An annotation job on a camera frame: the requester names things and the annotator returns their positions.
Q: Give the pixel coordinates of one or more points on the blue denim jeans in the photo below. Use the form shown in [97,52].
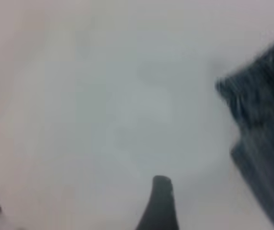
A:
[266,119]

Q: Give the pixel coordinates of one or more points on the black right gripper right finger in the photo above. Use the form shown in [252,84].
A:
[160,208]

